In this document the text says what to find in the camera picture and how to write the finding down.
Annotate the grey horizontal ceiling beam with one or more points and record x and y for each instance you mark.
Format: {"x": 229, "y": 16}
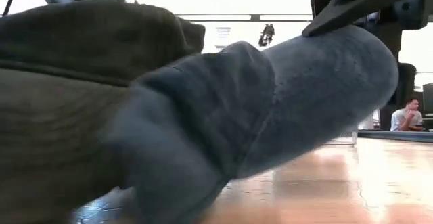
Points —
{"x": 250, "y": 17}

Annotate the dark monitor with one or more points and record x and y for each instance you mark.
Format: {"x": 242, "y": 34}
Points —
{"x": 428, "y": 99}

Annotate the dark blue table edge rail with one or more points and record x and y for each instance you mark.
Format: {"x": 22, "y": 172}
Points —
{"x": 395, "y": 136}

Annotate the person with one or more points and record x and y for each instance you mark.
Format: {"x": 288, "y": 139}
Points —
{"x": 406, "y": 117}

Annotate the blue-grey knitted hat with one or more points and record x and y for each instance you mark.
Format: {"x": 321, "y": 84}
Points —
{"x": 304, "y": 92}

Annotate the dark hanging ceiling fixture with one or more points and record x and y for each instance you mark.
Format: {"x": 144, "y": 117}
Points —
{"x": 267, "y": 34}

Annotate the olive green knitted hat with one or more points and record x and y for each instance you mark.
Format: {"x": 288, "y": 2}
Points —
{"x": 67, "y": 82}

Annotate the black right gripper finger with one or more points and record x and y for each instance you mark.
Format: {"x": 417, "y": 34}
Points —
{"x": 352, "y": 12}

